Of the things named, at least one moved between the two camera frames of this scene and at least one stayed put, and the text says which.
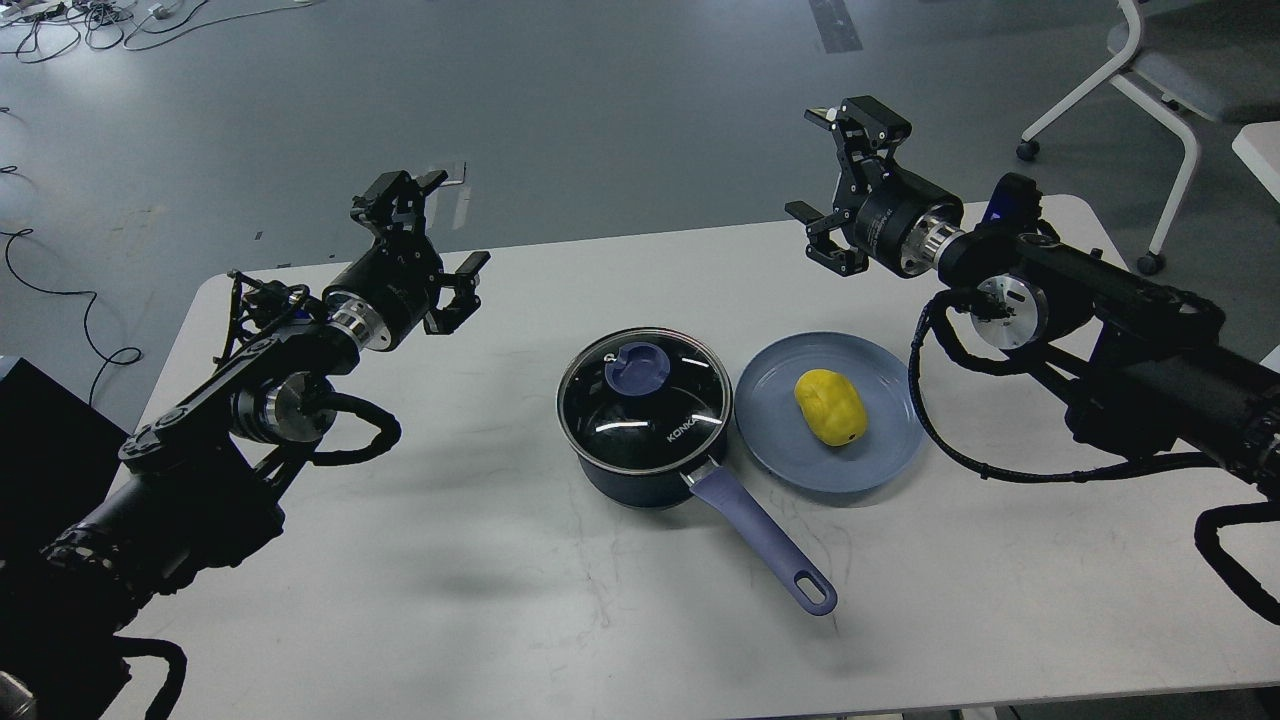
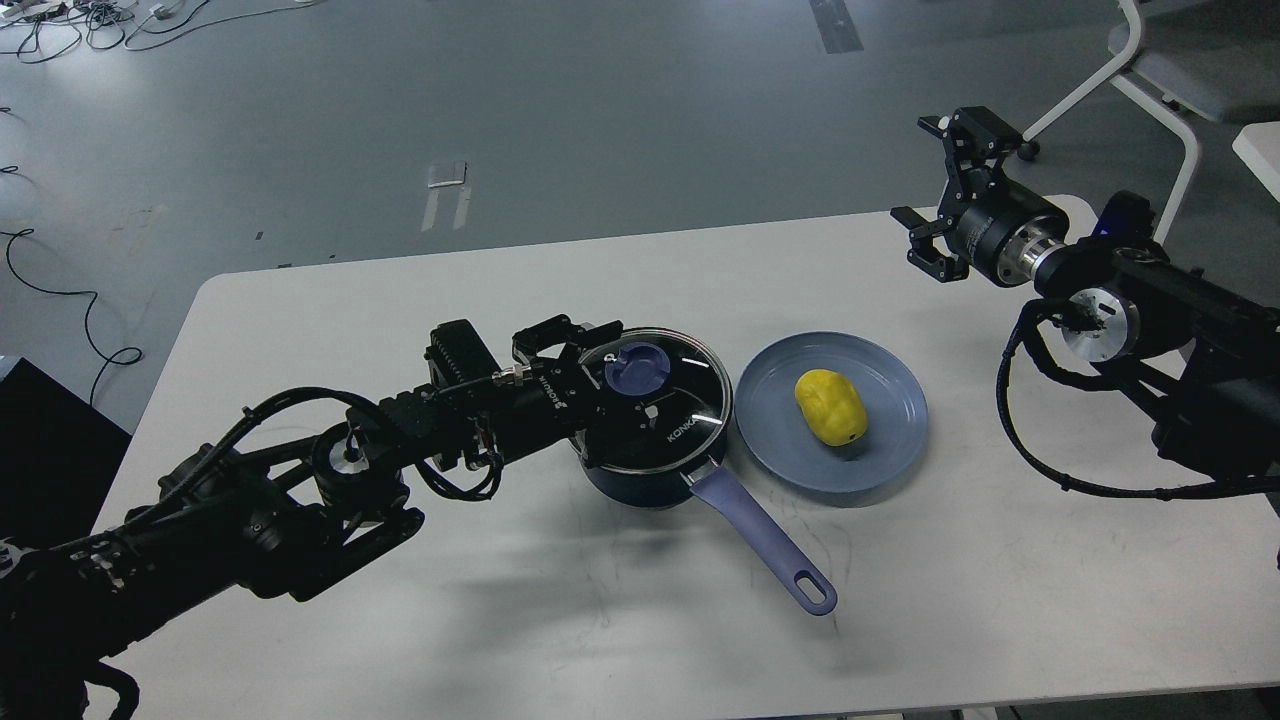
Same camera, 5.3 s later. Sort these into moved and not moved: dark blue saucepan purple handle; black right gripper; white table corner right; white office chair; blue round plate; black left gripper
Moved: black left gripper; black right gripper
Not moved: dark blue saucepan purple handle; blue round plate; white table corner right; white office chair
